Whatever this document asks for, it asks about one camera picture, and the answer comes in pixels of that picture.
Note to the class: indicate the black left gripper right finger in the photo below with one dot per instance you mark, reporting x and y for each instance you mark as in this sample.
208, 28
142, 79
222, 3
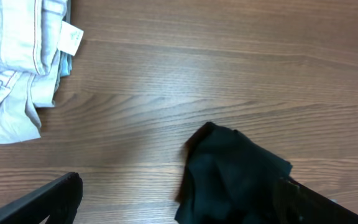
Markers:
296, 204

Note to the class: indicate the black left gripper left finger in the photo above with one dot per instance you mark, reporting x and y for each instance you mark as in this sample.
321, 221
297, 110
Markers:
55, 202

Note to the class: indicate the beige folded trousers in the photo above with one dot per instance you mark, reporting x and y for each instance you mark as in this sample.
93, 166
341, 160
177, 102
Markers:
37, 43

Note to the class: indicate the black t-shirt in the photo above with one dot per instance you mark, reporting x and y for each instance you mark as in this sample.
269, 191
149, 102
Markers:
228, 179

